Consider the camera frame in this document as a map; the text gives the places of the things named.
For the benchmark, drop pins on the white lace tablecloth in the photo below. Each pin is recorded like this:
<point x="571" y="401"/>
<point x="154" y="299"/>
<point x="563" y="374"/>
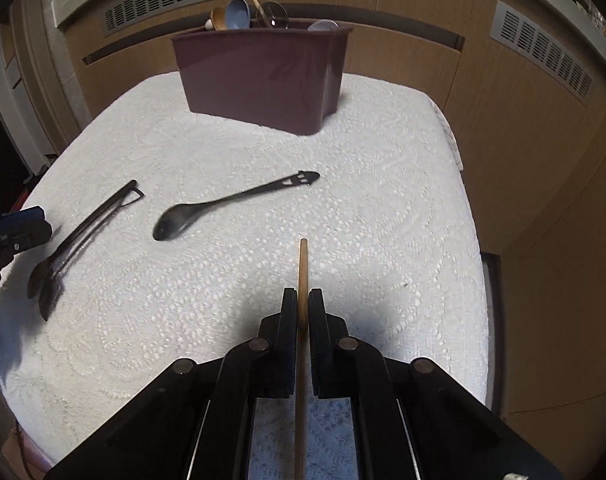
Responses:
<point x="383" y="260"/>

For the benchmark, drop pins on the wooden chopstick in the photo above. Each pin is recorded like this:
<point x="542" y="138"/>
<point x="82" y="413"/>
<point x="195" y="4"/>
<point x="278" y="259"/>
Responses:
<point x="257" y="5"/>
<point x="303" y="270"/>

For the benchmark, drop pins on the wooden panel cabinet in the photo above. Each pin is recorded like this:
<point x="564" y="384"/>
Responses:
<point x="423" y="0"/>

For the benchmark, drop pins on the white plastic spoon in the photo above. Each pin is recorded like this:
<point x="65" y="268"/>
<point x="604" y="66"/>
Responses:
<point x="323" y="25"/>

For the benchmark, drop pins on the short grey vent grille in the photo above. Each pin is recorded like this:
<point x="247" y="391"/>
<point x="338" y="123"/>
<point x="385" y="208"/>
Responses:
<point x="538" y="47"/>

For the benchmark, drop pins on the maroon plastic utensil holder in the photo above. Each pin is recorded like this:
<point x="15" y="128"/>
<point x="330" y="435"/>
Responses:
<point x="258" y="80"/>

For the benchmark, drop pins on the white side cabinet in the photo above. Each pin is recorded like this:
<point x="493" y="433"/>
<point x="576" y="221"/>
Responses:
<point x="8" y="95"/>

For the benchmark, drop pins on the clear bottle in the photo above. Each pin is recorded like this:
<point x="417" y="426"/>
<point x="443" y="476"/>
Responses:
<point x="595" y="15"/>

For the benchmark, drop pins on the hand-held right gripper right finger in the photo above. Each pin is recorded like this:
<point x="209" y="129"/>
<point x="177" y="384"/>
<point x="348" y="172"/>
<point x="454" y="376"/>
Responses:
<point x="317" y="320"/>

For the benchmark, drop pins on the black long spoon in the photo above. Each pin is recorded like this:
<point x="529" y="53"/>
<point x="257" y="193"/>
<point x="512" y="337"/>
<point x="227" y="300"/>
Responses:
<point x="38" y="280"/>

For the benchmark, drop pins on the blue plastic spoon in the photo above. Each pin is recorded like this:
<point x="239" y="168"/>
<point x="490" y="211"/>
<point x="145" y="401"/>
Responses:
<point x="238" y="12"/>

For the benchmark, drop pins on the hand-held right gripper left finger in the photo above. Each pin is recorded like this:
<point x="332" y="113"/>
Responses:
<point x="289" y="320"/>

